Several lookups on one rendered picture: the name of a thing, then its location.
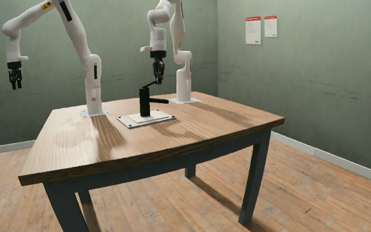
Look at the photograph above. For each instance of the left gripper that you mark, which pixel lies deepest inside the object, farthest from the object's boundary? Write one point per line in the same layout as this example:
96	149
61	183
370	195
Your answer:
158	64

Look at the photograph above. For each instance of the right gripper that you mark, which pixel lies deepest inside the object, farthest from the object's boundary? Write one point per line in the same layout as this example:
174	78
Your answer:
15	74

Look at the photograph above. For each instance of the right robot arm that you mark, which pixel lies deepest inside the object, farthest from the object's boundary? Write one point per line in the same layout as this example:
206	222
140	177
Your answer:
77	34

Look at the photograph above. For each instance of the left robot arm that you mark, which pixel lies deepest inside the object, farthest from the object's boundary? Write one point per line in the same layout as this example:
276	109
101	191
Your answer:
158	42

